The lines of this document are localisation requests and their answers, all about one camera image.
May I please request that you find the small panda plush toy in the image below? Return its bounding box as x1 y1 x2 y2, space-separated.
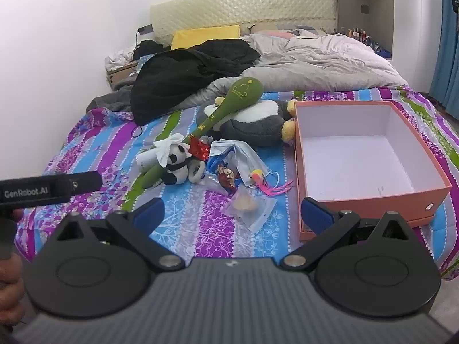
163 142 194 186

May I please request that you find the blue storage box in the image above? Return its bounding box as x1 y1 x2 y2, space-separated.
373 41 394 60

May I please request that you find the wall charger with cable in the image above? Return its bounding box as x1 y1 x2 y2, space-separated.
135 24 154 44

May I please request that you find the row of cosmetic bottles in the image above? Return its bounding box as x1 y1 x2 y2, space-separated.
341 26 374 44

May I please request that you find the clear pouch with beige item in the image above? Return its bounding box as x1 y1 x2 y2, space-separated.
224 185 277 233

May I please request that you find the red foil wrapper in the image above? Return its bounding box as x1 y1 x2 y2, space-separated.
188 136 211 161

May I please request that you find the grey duvet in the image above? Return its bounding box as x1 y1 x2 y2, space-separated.
172 29 409 111

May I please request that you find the blue face mask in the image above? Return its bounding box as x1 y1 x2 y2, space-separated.
210 140 270 187

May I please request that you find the dark grey blanket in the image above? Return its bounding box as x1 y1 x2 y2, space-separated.
86 75 139 113

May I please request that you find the striped floral bedsheet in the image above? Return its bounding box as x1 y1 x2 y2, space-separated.
16 86 459 281

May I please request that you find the person's left hand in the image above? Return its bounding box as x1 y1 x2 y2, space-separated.
0 254 25 316

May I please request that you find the green plush spoon toy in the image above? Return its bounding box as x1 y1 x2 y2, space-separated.
141 78 265 189

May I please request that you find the white tissue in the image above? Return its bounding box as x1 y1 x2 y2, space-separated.
153 133 190 168

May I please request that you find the quilted beige headboard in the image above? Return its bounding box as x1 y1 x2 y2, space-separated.
150 0 338 45

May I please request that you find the white fuzzy hair tie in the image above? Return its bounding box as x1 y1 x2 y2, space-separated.
187 159 207 183

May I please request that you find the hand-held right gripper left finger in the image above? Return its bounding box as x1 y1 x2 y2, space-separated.
54 198 185 270

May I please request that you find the black jacket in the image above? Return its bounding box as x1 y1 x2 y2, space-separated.
130 39 262 127

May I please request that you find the pink feather toy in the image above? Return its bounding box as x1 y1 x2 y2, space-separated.
249 170 295 198

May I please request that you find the white tube bottle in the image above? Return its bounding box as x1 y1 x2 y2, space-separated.
136 148 162 171

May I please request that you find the blue curtain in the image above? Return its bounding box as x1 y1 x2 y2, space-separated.
428 0 459 106

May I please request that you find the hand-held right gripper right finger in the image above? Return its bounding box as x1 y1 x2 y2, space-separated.
281 198 411 271

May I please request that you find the clear plastic bag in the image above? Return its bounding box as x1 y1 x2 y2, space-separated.
203 170 230 197

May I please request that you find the grey penguin plush toy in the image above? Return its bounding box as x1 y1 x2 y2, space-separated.
197 97 297 147

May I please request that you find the pink pillow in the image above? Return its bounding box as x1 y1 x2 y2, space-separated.
251 25 302 41

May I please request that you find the black bag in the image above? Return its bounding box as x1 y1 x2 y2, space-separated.
133 39 169 60

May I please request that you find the yellow pillow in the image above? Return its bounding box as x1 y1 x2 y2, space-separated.
171 25 241 51

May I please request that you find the white cloth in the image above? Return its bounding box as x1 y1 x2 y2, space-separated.
105 45 139 70

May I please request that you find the orange cardboard box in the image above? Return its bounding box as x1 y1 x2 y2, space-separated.
293 100 453 241

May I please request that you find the brown cardboard box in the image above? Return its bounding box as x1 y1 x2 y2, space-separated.
106 61 139 90

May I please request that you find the red candy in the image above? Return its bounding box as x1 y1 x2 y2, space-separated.
216 165 239 190

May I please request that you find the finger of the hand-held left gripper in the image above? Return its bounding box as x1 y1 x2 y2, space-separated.
54 171 103 198

